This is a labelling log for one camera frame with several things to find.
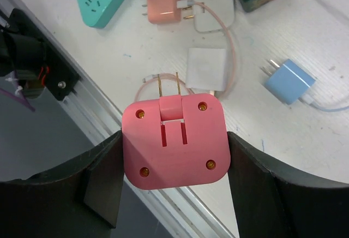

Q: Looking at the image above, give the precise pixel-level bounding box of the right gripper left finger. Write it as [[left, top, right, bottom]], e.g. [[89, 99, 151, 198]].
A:
[[1, 132, 124, 237]]

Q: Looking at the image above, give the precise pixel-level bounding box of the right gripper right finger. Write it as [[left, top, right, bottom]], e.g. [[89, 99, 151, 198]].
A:
[[227, 132, 348, 237]]

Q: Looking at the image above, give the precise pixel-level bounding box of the pink plug adapter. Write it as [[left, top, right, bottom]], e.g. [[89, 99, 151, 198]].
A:
[[121, 72, 232, 190]]

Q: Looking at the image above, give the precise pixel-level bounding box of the blue plug adapter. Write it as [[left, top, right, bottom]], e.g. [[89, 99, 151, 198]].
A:
[[261, 59, 316, 105]]

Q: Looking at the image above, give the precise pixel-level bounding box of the white usb charger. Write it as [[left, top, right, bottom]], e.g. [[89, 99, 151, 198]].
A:
[[185, 47, 228, 92]]

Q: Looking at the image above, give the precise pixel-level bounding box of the white plug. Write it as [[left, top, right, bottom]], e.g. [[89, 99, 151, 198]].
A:
[[192, 0, 234, 33]]

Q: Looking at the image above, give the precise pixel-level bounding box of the pink plug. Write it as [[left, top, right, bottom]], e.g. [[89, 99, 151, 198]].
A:
[[142, 0, 192, 25]]

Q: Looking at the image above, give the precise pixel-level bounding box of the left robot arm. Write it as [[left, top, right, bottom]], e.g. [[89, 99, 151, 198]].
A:
[[1, 31, 50, 82]]

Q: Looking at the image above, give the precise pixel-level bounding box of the aluminium front rail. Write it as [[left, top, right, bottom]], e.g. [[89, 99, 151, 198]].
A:
[[0, 0, 235, 238]]

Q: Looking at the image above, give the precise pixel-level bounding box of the light blue thin cable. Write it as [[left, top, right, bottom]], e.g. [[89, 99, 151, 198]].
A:
[[299, 93, 349, 112]]

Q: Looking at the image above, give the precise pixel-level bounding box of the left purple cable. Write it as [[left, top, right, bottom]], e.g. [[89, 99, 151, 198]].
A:
[[0, 86, 36, 112]]

